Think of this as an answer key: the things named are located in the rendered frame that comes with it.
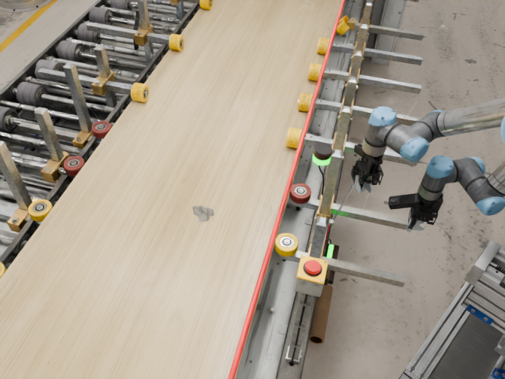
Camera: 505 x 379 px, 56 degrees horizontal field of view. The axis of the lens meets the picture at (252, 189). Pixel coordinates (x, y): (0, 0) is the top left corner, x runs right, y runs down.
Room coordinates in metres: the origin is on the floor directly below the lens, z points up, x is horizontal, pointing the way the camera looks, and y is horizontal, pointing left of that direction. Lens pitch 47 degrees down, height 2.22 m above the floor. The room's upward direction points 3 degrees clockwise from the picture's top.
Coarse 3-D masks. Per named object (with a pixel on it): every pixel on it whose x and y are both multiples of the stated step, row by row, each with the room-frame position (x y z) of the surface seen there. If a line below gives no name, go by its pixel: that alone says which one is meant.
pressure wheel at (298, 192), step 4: (296, 184) 1.26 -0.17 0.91; (300, 184) 1.26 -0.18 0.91; (304, 184) 1.26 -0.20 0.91; (292, 188) 1.24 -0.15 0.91; (296, 188) 1.24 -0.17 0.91; (300, 188) 1.25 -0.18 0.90; (304, 188) 1.25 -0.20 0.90; (308, 188) 1.24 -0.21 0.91; (292, 192) 1.22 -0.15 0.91; (296, 192) 1.22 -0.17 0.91; (300, 192) 1.22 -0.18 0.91; (304, 192) 1.23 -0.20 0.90; (308, 192) 1.22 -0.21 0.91; (292, 196) 1.21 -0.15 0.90; (296, 196) 1.20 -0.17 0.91; (300, 196) 1.20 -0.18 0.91; (304, 196) 1.20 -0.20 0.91; (308, 196) 1.20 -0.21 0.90; (292, 200) 1.20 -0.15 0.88; (296, 200) 1.19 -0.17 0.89; (300, 200) 1.19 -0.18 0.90; (304, 200) 1.19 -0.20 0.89; (308, 200) 1.21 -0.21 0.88; (296, 208) 1.23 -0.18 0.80
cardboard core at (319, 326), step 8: (328, 288) 1.32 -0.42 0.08; (328, 296) 1.28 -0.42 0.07; (320, 304) 1.23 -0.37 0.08; (328, 304) 1.24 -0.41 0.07; (320, 312) 1.18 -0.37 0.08; (328, 312) 1.20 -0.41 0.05; (320, 320) 1.14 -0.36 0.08; (312, 328) 1.10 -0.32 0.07; (320, 328) 1.10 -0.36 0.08; (312, 336) 1.08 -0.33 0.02; (320, 336) 1.06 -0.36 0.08
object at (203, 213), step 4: (192, 208) 1.12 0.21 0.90; (196, 208) 1.12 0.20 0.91; (200, 208) 1.11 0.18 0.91; (204, 208) 1.12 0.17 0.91; (208, 208) 1.11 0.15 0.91; (196, 212) 1.09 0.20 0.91; (200, 212) 1.10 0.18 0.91; (204, 212) 1.10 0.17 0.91; (208, 212) 1.10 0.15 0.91; (212, 212) 1.10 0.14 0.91; (200, 216) 1.08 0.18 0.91; (204, 216) 1.08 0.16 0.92; (208, 216) 1.09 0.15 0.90; (200, 220) 1.07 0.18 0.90; (204, 220) 1.07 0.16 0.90
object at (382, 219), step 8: (312, 200) 1.23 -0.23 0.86; (312, 208) 1.20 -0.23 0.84; (336, 208) 1.19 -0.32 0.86; (344, 208) 1.19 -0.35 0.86; (352, 208) 1.19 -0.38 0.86; (344, 216) 1.18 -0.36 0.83; (352, 216) 1.17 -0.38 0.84; (360, 216) 1.16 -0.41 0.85; (368, 216) 1.16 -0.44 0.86; (376, 216) 1.16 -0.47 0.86; (384, 216) 1.16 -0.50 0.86; (392, 216) 1.16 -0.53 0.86; (384, 224) 1.14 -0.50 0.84; (392, 224) 1.14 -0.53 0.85; (400, 224) 1.13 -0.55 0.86
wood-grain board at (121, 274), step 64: (256, 0) 2.78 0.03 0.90; (320, 0) 2.82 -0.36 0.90; (192, 64) 2.06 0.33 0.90; (256, 64) 2.09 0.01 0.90; (320, 64) 2.12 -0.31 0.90; (128, 128) 1.55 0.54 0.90; (192, 128) 1.57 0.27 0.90; (256, 128) 1.59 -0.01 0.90; (64, 192) 1.17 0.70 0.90; (128, 192) 1.19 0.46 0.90; (192, 192) 1.20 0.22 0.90; (256, 192) 1.22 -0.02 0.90; (64, 256) 0.89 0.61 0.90; (128, 256) 0.90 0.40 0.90; (192, 256) 0.91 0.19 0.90; (256, 256) 0.92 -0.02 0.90; (0, 320) 0.65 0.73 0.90; (64, 320) 0.66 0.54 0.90; (128, 320) 0.67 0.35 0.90; (192, 320) 0.68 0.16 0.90
